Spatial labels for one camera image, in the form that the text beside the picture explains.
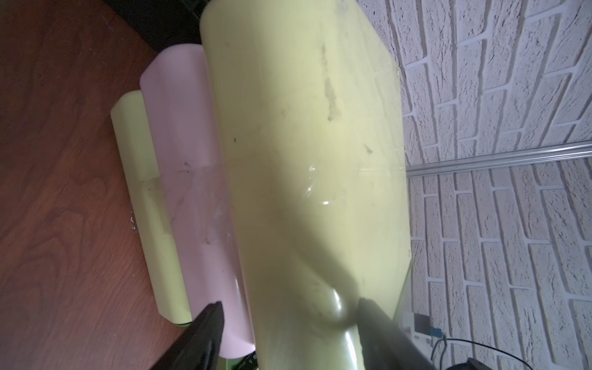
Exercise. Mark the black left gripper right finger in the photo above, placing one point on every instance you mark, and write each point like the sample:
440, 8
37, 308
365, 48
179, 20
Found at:
384, 345

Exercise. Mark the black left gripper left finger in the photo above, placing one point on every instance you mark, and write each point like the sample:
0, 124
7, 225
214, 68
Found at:
198, 347

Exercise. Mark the yellow-green drawer cabinet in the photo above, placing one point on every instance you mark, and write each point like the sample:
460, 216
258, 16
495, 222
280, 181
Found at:
266, 168

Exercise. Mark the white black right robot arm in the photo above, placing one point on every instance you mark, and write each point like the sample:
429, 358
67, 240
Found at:
475, 364

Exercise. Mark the black plastic toolbox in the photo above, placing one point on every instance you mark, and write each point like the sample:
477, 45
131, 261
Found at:
162, 23

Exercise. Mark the aluminium corner post right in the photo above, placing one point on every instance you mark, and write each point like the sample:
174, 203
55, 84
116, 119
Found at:
566, 151

